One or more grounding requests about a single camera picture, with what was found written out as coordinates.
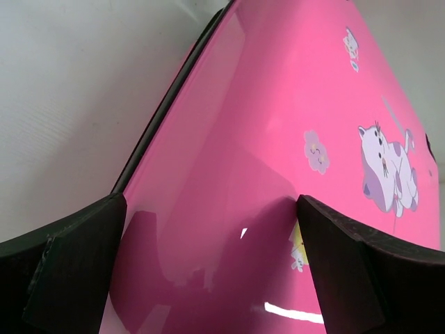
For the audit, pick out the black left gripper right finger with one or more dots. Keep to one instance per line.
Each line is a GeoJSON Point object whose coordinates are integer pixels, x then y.
{"type": "Point", "coordinates": [368, 281]}

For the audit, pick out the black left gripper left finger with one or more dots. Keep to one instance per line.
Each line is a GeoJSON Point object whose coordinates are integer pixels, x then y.
{"type": "Point", "coordinates": [56, 279]}

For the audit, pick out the pink suitcase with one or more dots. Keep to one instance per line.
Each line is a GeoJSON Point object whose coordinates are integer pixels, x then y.
{"type": "Point", "coordinates": [287, 98]}

